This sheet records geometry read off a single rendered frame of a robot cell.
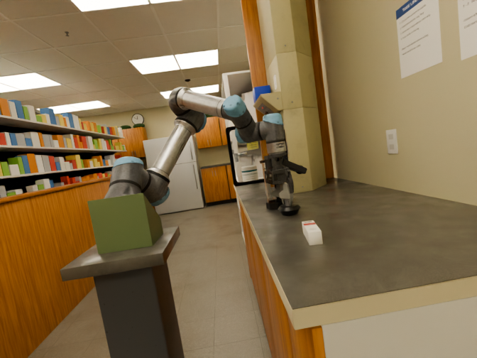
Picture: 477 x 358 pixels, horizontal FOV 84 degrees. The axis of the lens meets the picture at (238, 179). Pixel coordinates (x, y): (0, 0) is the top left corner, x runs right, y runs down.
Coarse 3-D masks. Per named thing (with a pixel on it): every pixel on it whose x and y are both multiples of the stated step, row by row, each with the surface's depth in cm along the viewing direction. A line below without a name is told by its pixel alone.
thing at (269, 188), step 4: (264, 160) 118; (264, 164) 118; (264, 168) 119; (264, 172) 119; (264, 176) 120; (264, 180) 121; (268, 184) 118; (268, 188) 119; (272, 188) 118; (268, 192) 119; (268, 196) 120; (272, 196) 118; (268, 200) 120; (272, 200) 119; (276, 200) 118
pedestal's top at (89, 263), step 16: (160, 240) 98; (176, 240) 107; (80, 256) 92; (96, 256) 90; (112, 256) 87; (128, 256) 85; (144, 256) 84; (160, 256) 84; (64, 272) 83; (80, 272) 83; (96, 272) 83; (112, 272) 84
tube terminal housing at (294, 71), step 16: (272, 64) 155; (288, 64) 144; (304, 64) 150; (272, 80) 161; (288, 80) 145; (304, 80) 149; (288, 96) 145; (304, 96) 148; (288, 112) 146; (304, 112) 147; (288, 128) 147; (304, 128) 148; (288, 144) 148; (304, 144) 148; (320, 144) 161; (288, 160) 151; (304, 160) 149; (320, 160) 160; (304, 176) 150; (320, 176) 160
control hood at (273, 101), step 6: (264, 96) 144; (270, 96) 145; (276, 96) 145; (258, 102) 158; (264, 102) 150; (270, 102) 145; (276, 102) 145; (282, 102) 146; (270, 108) 152; (276, 108) 146; (282, 108) 146; (264, 114) 175
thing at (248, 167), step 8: (232, 136) 176; (232, 144) 176; (240, 144) 177; (248, 144) 177; (256, 144) 177; (264, 144) 178; (232, 152) 177; (240, 152) 177; (248, 152) 177; (256, 152) 178; (264, 152) 178; (240, 160) 178; (248, 160) 178; (256, 160) 178; (240, 168) 178; (248, 168) 178; (256, 168) 179; (240, 176) 179; (248, 176) 179; (256, 176) 179
